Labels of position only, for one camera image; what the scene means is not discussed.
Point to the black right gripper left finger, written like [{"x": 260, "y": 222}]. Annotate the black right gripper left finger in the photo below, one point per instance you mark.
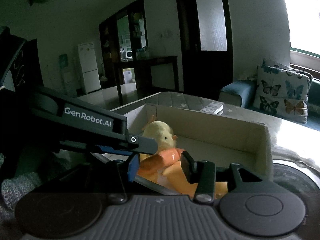
[{"x": 132, "y": 166}]

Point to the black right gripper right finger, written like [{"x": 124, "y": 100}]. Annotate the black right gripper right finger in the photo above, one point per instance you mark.
[{"x": 193, "y": 170}]

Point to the orange bear figure toy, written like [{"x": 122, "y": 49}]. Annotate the orange bear figure toy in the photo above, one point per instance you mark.
[{"x": 171, "y": 177}]

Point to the pale yellow plush chick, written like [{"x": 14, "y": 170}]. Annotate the pale yellow plush chick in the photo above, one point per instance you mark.
[{"x": 161, "y": 132}]

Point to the white cardboard box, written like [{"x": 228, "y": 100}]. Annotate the white cardboard box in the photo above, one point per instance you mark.
[{"x": 215, "y": 138}]

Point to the white remote control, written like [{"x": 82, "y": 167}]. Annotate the white remote control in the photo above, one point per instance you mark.
[{"x": 213, "y": 108}]

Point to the grey knitted sleeve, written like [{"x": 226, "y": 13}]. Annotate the grey knitted sleeve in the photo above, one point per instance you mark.
[{"x": 17, "y": 184}]

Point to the white refrigerator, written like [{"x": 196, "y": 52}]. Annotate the white refrigerator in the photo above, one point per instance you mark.
[{"x": 89, "y": 68}]

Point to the teal sofa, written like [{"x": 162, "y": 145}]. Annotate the teal sofa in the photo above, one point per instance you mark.
[{"x": 241, "y": 93}]

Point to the dark wooden cabinet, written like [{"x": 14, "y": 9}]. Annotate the dark wooden cabinet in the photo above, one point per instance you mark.
[{"x": 156, "y": 74}]

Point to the butterfly print pillow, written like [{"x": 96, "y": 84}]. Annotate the butterfly print pillow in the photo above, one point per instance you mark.
[{"x": 282, "y": 91}]

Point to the dark door with glass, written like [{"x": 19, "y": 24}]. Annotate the dark door with glass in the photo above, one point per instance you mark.
[{"x": 206, "y": 45}]

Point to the window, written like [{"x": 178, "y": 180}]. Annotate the window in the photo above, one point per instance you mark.
[{"x": 303, "y": 18}]

